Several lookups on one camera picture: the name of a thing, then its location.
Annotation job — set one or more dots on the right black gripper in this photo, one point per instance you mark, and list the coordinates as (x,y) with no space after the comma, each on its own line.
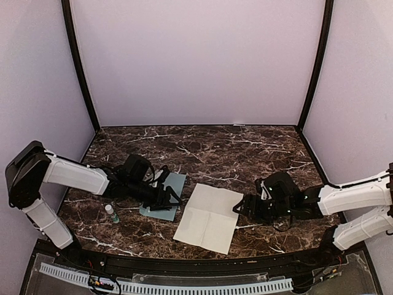
(249,200)

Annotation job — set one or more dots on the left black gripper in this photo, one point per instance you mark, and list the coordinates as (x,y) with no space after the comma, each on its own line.
(159,200)

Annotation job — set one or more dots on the white paper sheet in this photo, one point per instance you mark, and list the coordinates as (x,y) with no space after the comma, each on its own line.
(208,220)

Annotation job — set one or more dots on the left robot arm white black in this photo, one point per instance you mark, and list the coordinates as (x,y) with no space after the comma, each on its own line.
(35,171)

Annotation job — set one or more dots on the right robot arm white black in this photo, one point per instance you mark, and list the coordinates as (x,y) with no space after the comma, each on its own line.
(278,196)

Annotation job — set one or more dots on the small glue stick bottle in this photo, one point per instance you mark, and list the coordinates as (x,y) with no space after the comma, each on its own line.
(110,211)

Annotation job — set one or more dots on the black front table rail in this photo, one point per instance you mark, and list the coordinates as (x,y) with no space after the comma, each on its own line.
(126,266)

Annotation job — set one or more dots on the white slotted cable duct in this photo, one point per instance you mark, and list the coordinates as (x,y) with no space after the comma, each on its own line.
(162,285)

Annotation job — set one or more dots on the left black frame post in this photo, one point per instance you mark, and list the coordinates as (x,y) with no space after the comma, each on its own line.
(78,66)

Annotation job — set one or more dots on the black frame post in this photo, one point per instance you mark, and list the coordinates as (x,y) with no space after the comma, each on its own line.
(78,66)
(320,53)

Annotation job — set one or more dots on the right black frame post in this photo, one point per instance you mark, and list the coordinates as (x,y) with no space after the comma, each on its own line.
(320,53)

